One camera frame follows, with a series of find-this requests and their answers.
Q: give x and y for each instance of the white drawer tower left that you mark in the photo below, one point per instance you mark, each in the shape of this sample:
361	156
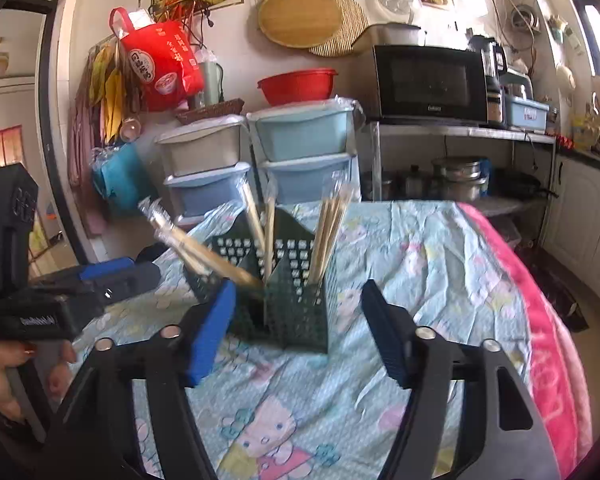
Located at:
202	164

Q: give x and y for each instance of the black microwave oven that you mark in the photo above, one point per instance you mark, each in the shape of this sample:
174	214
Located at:
398	84

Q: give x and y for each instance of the round wooden board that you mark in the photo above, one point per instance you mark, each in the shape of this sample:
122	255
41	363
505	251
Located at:
299	24

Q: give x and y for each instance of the red shopping bag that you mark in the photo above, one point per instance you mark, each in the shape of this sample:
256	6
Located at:
161	59

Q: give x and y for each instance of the chopsticks pair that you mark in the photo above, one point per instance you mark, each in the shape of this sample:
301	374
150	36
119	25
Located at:
339	186
270	210
323	226

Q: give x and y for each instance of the steel pot stack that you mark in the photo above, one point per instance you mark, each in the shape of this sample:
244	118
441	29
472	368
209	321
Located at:
462	179

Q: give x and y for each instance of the wicker tray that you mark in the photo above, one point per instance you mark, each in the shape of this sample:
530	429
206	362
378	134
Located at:
231	107

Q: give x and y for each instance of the white kitchen cabinet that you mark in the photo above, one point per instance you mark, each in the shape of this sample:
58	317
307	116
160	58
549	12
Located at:
572	233

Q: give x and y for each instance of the blue drawer tower right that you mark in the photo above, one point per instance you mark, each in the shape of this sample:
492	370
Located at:
299	145

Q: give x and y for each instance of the left hand painted nails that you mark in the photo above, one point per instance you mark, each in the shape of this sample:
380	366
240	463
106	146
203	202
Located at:
14	354

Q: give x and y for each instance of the metal shelf rack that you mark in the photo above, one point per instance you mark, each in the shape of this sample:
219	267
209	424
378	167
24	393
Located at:
397	161

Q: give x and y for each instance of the teal hanging bag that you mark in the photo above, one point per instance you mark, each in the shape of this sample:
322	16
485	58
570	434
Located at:
121	179

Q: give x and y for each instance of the cartoon print tablecloth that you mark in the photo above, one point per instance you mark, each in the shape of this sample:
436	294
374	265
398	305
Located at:
266	413

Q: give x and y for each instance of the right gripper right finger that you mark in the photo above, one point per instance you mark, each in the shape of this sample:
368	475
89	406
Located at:
500	436

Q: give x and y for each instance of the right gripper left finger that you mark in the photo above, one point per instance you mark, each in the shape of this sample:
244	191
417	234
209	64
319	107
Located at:
94	433

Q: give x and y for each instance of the red plastic colander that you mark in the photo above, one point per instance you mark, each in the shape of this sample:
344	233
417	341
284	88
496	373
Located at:
315	84

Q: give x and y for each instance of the woven round mat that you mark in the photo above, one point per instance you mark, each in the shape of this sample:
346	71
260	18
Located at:
354	22

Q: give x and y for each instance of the blue plastic box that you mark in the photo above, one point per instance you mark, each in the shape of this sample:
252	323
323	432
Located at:
525	115

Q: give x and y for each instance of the dark green utensil basket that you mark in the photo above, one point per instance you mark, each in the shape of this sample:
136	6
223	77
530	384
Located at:
290	313

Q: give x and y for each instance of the pink blanket edge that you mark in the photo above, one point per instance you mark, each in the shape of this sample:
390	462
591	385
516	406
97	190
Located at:
558	381

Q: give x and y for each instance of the black frying pan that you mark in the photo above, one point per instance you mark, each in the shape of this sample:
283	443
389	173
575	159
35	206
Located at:
519	185

